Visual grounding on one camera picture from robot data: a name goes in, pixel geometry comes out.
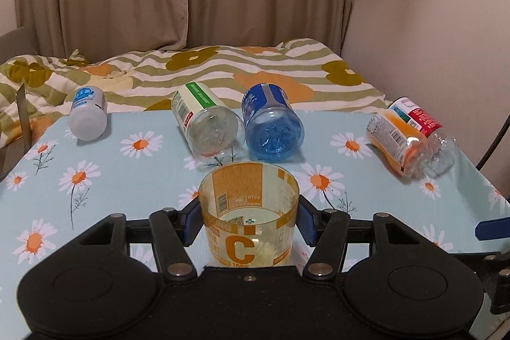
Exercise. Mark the clear cup orange label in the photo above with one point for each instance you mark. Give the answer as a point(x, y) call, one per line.
point(394, 141)

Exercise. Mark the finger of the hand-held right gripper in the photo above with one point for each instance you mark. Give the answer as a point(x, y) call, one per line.
point(492, 230)

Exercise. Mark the clear cup green label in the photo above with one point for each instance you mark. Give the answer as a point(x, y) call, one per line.
point(207, 129)

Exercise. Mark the blue clear cup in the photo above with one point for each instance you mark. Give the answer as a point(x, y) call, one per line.
point(271, 129)

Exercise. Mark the daisy print tablecloth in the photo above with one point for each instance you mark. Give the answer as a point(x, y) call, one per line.
point(131, 168)

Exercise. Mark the floral striped blanket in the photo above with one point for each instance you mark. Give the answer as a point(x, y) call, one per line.
point(247, 69)

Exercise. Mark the cardboard piece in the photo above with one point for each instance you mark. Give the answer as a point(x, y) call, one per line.
point(23, 117)

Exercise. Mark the grey sofa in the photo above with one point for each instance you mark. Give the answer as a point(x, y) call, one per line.
point(18, 43)

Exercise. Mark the clear cup red label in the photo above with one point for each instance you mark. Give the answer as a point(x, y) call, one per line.
point(432, 143)

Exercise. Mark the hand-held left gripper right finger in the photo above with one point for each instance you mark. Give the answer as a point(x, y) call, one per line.
point(305, 223)

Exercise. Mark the yellow clear cup orange print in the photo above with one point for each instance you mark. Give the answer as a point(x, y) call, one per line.
point(239, 250)

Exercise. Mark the white cup blue label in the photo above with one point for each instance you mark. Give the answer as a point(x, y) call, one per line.
point(88, 117)

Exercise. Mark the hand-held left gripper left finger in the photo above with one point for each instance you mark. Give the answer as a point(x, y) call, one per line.
point(193, 223)

